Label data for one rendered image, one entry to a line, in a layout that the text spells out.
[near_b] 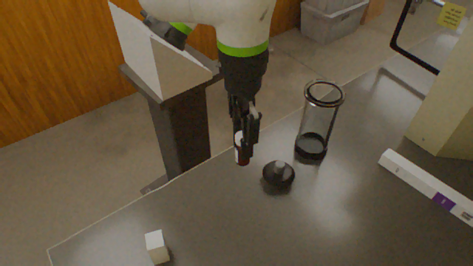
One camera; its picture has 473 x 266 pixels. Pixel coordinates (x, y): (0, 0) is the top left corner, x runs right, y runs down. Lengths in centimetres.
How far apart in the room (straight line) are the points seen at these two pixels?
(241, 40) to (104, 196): 175
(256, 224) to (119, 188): 144
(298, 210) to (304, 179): 11
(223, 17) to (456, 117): 74
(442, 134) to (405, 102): 26
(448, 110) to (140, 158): 181
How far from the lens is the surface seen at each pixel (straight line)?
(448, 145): 111
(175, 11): 55
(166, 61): 110
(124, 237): 87
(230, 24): 52
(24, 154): 264
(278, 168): 86
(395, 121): 120
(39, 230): 219
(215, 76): 128
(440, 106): 105
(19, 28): 237
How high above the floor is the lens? 168
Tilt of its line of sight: 47 degrees down
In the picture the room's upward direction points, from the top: straight up
